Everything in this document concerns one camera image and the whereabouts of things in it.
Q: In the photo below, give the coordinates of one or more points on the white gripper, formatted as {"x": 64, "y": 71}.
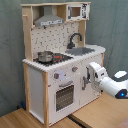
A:
{"x": 97, "y": 73}

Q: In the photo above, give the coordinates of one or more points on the small metal cooking pot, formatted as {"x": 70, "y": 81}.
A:
{"x": 45, "y": 56}

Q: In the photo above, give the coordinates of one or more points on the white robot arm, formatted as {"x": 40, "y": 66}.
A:
{"x": 117, "y": 86}

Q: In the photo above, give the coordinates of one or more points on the wooden toy kitchen unit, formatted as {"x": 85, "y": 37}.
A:
{"x": 55, "y": 38}

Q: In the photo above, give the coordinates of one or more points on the right red stove knob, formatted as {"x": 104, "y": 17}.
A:
{"x": 74, "y": 69}

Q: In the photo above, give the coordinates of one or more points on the red stove knob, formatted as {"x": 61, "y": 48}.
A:
{"x": 74, "y": 69}
{"x": 56, "y": 76}

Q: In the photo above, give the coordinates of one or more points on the white cabinet door with dispenser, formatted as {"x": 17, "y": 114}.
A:
{"x": 87, "y": 94}

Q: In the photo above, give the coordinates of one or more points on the grey toy sink basin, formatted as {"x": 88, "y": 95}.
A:
{"x": 79, "y": 51}

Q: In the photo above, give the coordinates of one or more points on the black toy faucet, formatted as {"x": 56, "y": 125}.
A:
{"x": 71, "y": 44}

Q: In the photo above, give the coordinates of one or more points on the toy oven door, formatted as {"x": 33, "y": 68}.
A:
{"x": 62, "y": 99}

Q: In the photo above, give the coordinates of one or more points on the left red stove knob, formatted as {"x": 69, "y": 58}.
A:
{"x": 56, "y": 76}

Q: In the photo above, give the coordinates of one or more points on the black toy stovetop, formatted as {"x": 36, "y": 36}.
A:
{"x": 57, "y": 58}

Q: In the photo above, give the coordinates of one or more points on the toy microwave oven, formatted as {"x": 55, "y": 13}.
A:
{"x": 77, "y": 11}

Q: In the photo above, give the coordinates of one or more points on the grey range hood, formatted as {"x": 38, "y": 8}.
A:
{"x": 48, "y": 18}

